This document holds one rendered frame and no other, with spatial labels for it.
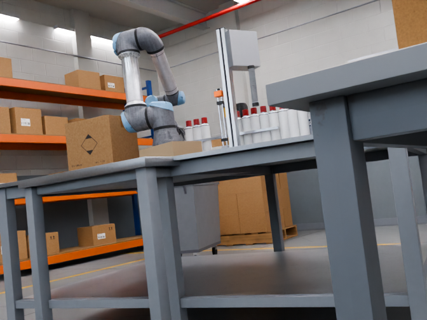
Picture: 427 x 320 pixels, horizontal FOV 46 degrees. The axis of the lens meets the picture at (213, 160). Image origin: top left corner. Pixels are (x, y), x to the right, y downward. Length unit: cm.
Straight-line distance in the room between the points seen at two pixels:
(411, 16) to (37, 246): 213
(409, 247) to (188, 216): 329
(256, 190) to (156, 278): 421
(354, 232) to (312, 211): 680
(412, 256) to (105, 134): 158
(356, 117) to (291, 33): 712
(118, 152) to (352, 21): 526
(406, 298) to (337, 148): 133
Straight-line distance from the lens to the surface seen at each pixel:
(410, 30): 99
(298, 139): 194
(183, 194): 494
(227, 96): 260
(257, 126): 267
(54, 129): 660
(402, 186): 189
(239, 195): 629
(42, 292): 270
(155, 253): 206
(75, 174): 236
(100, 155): 267
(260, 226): 619
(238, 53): 263
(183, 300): 225
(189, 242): 498
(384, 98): 67
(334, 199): 68
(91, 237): 680
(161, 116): 252
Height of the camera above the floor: 64
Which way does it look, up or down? 4 degrees up
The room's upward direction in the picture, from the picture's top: 6 degrees counter-clockwise
